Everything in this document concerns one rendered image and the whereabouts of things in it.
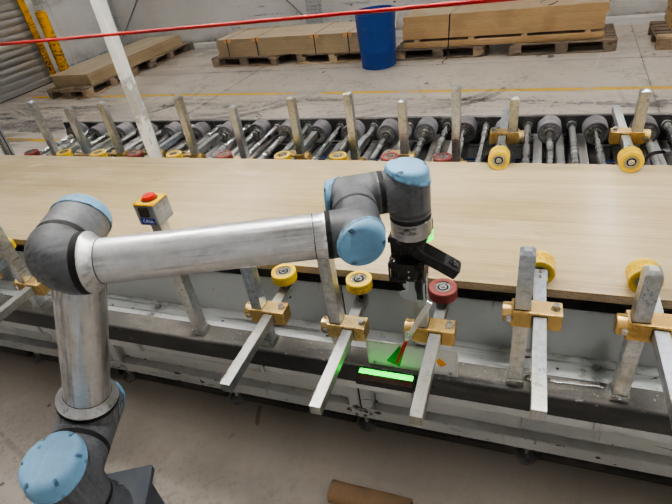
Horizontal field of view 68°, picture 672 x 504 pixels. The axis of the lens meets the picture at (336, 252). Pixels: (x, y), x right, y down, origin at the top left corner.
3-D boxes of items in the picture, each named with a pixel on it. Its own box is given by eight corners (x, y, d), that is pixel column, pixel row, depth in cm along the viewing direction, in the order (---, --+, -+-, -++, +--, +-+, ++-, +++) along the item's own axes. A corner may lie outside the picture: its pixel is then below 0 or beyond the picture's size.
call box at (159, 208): (161, 228, 141) (151, 205, 136) (141, 227, 143) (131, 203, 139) (175, 215, 146) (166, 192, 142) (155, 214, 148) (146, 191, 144)
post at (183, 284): (204, 336, 167) (159, 224, 142) (192, 335, 169) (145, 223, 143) (211, 327, 170) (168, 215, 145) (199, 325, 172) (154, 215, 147)
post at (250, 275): (274, 353, 161) (238, 229, 134) (265, 352, 162) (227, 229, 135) (279, 346, 163) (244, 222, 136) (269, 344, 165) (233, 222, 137)
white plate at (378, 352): (457, 378, 139) (457, 353, 133) (368, 364, 147) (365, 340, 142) (457, 376, 139) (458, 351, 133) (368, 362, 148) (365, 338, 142)
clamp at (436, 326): (454, 347, 132) (454, 333, 129) (404, 340, 137) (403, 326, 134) (456, 332, 137) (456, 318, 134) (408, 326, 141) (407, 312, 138)
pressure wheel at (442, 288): (455, 326, 142) (455, 295, 135) (427, 322, 144) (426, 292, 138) (459, 307, 148) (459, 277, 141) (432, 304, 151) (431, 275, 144)
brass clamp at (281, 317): (284, 327, 149) (281, 315, 146) (245, 321, 154) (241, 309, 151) (292, 313, 154) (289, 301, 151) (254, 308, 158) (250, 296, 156)
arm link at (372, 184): (323, 197, 95) (387, 186, 94) (319, 171, 104) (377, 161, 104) (330, 237, 100) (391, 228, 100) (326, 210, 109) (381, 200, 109)
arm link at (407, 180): (377, 157, 103) (424, 149, 103) (382, 209, 110) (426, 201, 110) (385, 177, 96) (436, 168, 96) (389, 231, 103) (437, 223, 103)
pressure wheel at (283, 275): (305, 298, 161) (299, 270, 155) (283, 308, 159) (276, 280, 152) (295, 286, 167) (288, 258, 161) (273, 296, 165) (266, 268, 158)
